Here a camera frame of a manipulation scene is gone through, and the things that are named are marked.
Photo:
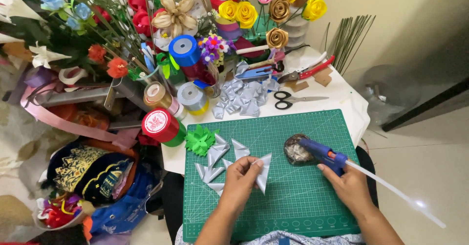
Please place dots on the artificial flower arrangement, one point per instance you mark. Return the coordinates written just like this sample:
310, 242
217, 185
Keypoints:
73, 36

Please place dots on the long pink ribbon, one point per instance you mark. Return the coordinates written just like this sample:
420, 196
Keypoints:
66, 124

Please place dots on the person's left hand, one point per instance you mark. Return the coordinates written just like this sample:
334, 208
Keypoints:
238, 186

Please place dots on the blue stapler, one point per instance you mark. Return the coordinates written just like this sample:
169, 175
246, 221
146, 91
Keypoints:
254, 72

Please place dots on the grey metal rack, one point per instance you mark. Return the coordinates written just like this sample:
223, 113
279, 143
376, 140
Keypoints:
84, 94

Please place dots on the person's right hand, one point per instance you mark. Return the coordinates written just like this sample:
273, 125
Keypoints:
351, 190

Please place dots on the brown cardboard piece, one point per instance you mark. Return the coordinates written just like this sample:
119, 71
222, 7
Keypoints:
298, 86
323, 77

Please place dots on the silver and yellow ribbon spools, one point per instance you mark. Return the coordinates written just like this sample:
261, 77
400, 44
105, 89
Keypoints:
192, 97

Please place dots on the blue ribbon spool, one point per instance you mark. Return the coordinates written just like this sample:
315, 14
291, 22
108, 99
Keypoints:
185, 50

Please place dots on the silver ribbon petal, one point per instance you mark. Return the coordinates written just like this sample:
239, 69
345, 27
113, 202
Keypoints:
209, 171
264, 175
217, 187
240, 149
220, 149

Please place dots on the blue bag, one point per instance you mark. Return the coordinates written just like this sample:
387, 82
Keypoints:
121, 212

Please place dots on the white table cover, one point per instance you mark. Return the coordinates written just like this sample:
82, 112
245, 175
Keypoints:
348, 94

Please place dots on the gold ribbon spool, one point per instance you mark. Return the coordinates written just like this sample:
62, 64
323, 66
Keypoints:
156, 94

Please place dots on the green ribbon flower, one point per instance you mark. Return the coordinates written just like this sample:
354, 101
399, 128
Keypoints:
199, 139

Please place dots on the bunch of ribbon roses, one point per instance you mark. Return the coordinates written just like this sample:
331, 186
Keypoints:
278, 8

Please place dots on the blue hot glue gun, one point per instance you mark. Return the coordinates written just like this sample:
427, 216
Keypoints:
322, 153

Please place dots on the foil lined glue gun rest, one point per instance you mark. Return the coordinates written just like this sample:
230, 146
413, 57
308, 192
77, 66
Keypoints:
295, 151

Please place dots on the white glue stick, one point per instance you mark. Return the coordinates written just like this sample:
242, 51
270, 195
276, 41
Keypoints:
395, 193

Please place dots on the stack of coloured ribbon spools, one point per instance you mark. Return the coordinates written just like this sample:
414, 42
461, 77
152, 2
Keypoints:
227, 26

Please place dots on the clear plastic bag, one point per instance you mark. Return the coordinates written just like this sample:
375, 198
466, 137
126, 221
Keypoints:
392, 94

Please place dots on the bag of dark embroidered fabric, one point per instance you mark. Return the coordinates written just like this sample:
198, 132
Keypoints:
91, 171

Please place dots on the red and green ribbon spools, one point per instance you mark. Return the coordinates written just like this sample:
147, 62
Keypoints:
161, 125

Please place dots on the small purple flower bunch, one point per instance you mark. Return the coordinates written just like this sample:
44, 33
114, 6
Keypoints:
213, 48

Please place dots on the green cutting mat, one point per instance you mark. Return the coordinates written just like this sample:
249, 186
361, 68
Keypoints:
293, 201

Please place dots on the stack of white ribbon spools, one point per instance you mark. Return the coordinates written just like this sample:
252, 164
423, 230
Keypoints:
296, 28

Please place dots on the pile of silver folded ribbons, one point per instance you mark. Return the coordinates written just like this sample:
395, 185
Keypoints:
243, 96

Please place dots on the beige ribbon flower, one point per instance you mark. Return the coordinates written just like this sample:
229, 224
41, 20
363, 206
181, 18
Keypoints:
175, 15

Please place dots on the bag of colourful scraps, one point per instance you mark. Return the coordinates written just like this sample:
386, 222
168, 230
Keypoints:
58, 212

